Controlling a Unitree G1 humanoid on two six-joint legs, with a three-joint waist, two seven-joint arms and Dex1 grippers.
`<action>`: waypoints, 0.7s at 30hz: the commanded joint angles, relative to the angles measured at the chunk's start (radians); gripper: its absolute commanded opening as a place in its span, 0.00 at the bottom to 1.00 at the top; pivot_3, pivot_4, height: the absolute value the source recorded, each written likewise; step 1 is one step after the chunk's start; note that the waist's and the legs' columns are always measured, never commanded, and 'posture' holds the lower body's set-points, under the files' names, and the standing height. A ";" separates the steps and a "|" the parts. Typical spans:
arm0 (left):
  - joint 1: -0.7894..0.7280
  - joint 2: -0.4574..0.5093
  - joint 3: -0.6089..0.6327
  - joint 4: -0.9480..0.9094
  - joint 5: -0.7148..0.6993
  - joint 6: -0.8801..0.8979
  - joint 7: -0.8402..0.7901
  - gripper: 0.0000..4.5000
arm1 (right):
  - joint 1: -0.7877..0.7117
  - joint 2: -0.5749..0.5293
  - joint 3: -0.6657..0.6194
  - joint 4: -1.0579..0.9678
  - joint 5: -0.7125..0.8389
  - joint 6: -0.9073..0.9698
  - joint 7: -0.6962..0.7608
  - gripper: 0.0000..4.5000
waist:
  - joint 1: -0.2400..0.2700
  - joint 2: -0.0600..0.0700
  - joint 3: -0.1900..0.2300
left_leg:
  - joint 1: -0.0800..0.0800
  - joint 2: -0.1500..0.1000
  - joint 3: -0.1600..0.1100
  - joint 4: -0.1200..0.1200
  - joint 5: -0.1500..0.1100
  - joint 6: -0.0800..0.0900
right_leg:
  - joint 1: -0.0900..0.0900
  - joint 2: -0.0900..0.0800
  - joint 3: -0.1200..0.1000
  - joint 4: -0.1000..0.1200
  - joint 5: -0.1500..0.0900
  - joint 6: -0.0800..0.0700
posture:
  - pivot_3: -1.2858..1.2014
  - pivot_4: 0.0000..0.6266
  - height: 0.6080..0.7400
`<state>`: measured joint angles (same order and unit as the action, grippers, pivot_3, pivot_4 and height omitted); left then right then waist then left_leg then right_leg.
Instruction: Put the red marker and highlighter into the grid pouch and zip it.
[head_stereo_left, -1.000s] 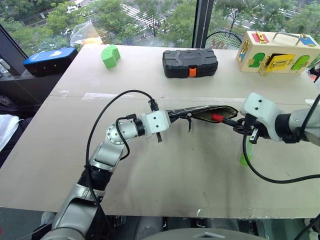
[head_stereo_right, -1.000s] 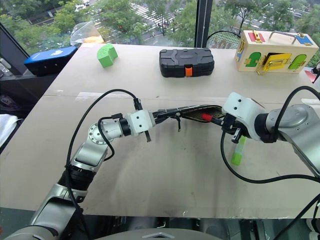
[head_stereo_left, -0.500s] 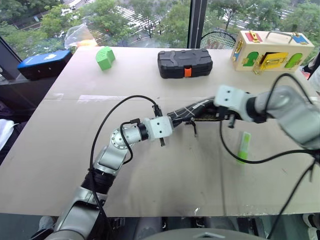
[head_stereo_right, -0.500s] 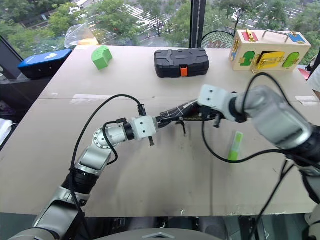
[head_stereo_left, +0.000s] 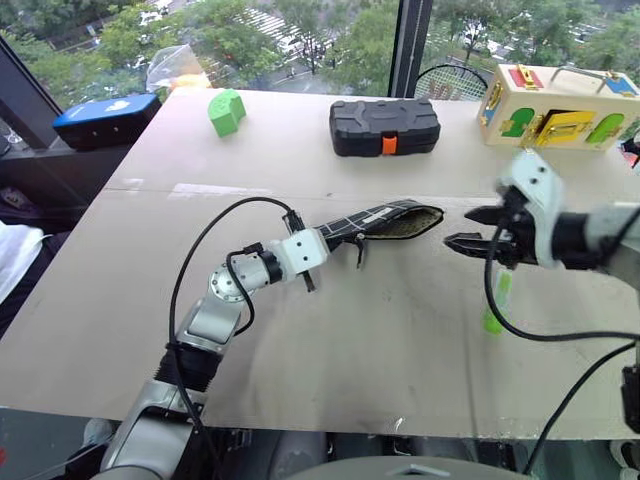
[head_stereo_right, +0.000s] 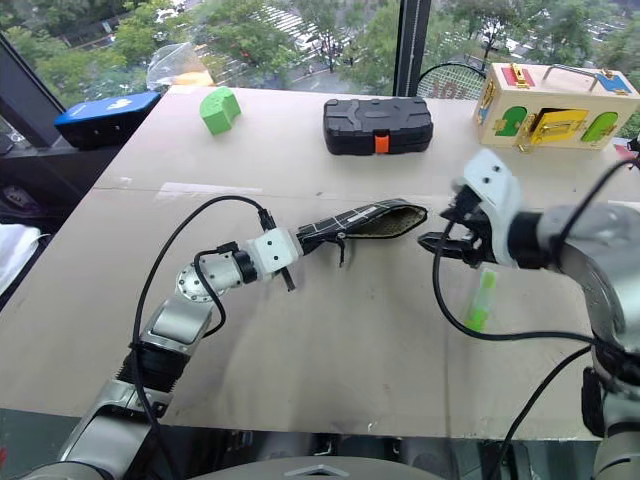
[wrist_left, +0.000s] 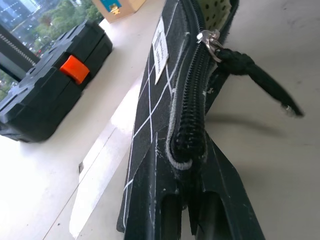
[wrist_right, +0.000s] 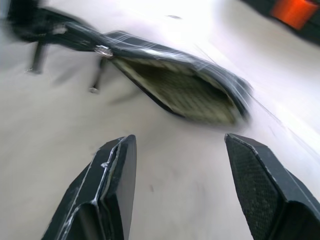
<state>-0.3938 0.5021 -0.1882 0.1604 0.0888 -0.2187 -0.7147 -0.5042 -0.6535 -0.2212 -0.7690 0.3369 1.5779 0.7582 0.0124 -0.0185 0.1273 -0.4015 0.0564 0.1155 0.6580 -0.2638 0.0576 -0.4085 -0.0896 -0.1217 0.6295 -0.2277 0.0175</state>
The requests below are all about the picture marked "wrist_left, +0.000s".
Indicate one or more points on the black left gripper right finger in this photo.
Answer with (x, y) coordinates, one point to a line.
(225, 195)

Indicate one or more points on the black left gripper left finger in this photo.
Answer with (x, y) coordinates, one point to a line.
(145, 200)

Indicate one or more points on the brown cardboard box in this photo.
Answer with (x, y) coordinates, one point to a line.
(120, 11)

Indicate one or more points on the black window frame rail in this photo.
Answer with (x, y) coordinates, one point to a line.
(15, 52)

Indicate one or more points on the black tool case orange latch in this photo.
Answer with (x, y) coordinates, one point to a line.
(45, 100)

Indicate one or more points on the black grid pouch with zipper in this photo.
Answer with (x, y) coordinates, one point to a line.
(160, 100)

